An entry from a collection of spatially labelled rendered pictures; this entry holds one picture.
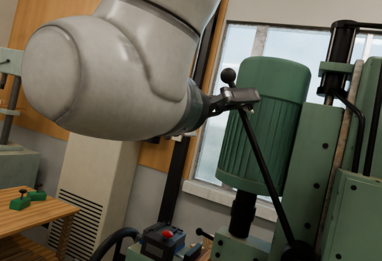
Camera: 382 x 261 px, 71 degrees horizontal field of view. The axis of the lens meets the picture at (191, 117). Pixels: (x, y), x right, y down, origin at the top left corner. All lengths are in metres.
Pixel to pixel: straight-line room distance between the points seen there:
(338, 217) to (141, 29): 0.41
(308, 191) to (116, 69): 0.50
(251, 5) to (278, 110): 1.69
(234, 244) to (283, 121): 0.31
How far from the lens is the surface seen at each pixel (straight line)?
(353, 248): 0.52
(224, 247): 0.72
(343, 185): 0.50
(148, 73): 0.23
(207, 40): 2.13
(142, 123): 0.24
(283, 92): 0.62
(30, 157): 2.83
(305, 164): 0.62
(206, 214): 2.15
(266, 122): 0.61
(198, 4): 0.26
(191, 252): 0.77
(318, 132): 0.62
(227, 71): 0.57
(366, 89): 0.59
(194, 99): 0.33
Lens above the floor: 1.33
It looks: level
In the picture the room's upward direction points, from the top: 13 degrees clockwise
